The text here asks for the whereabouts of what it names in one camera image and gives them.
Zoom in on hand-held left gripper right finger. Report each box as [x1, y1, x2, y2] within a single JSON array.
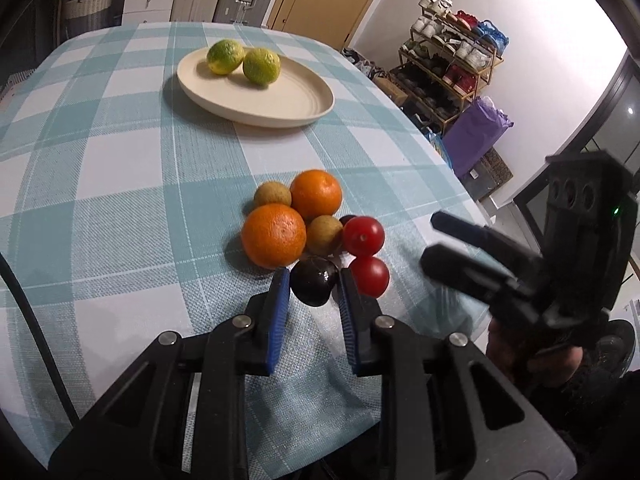
[[337, 267, 576, 480]]

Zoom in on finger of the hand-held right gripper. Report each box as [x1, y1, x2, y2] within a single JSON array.
[[431, 211, 544, 282], [420, 244, 544, 327]]

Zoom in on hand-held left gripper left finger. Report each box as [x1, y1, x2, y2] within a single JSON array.
[[48, 267, 292, 480]]

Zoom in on dark purple plum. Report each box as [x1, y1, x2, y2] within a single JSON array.
[[290, 256, 339, 307]]

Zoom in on red cherry tomato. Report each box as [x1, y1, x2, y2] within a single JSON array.
[[348, 256, 390, 297], [342, 216, 386, 257]]

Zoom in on large orange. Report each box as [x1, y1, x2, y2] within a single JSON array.
[[241, 203, 307, 270]]

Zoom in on brown longan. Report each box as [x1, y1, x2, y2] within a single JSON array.
[[253, 181, 292, 210], [305, 214, 345, 256]]

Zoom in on small orange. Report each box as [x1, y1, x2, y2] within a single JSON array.
[[290, 170, 343, 222]]

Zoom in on cream ceramic plate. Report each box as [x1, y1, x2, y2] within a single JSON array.
[[176, 46, 335, 128]]

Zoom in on person's right hand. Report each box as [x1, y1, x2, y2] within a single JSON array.
[[487, 317, 583, 388]]

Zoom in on brown woven box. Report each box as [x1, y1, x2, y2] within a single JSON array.
[[462, 147, 514, 201]]

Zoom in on blue printed bag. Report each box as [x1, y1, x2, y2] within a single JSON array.
[[427, 130, 453, 168]]

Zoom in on purple gift bag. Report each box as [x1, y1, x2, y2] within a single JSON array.
[[442, 96, 515, 178]]

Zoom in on cardboard box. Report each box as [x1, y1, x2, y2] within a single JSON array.
[[372, 76, 408, 107]]

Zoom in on gold metal shoe rack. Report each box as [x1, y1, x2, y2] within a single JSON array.
[[390, 2, 505, 133]]

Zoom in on rows of assorted shoes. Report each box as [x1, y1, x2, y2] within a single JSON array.
[[395, 0, 510, 126]]

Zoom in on group of loose sneakers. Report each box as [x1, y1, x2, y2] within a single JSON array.
[[342, 49, 378, 78]]

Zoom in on green citrus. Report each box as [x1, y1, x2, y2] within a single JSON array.
[[206, 40, 246, 76], [242, 48, 282, 86]]

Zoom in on woven laundry basket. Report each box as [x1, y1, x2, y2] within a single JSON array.
[[64, 0, 114, 33]]

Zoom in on black cable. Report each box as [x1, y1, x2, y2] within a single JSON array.
[[0, 252, 81, 426]]

